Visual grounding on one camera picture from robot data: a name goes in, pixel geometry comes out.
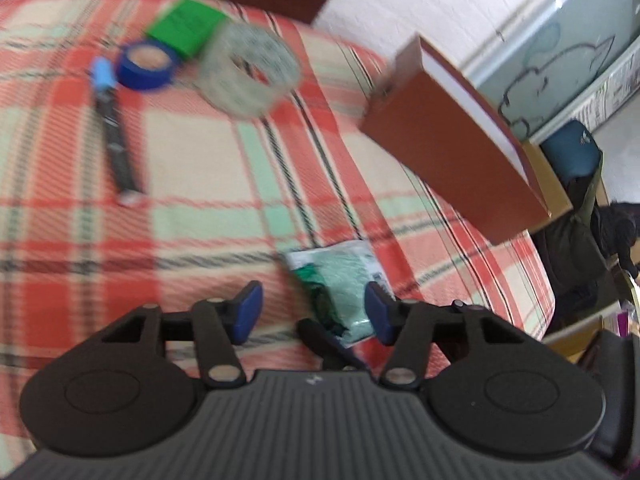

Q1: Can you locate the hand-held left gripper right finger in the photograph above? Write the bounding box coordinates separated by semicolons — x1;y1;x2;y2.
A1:
364;282;543;388

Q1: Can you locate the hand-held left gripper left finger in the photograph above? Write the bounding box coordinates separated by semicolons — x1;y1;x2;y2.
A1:
100;280;264;388

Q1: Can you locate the green packet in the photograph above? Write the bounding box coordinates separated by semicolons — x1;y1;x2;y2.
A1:
282;240;396;348

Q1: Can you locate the brown cardboard box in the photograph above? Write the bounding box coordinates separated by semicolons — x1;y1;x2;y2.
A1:
357;32;553;246

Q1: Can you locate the black marker with blue cap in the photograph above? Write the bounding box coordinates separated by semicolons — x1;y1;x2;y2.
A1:
89;56;146;207

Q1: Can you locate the clear tape roll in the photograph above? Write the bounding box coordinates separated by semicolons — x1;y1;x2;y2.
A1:
197;22;303;121

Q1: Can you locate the blue tape roll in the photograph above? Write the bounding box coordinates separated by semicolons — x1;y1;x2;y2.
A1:
116;41;181;92

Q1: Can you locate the green box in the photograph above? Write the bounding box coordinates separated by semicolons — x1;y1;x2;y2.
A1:
145;0;231;58

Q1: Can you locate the black pen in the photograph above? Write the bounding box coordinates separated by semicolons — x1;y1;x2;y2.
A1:
297;319;371;372

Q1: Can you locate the red plaid blanket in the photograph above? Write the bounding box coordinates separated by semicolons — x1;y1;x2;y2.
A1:
0;0;556;461

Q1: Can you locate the dark clothing pile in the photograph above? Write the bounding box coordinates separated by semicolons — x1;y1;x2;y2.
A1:
532;175;640;321

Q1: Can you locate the tan cardboard box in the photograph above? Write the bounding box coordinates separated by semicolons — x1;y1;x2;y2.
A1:
522;142;573;221

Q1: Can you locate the blue bag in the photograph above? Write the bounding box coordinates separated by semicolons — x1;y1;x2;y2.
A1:
540;120;603;186

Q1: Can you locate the light blue board with drawing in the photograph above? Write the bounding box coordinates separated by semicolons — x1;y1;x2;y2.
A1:
460;0;640;141

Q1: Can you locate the white printed paper strip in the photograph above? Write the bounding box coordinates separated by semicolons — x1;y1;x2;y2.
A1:
575;50;640;131

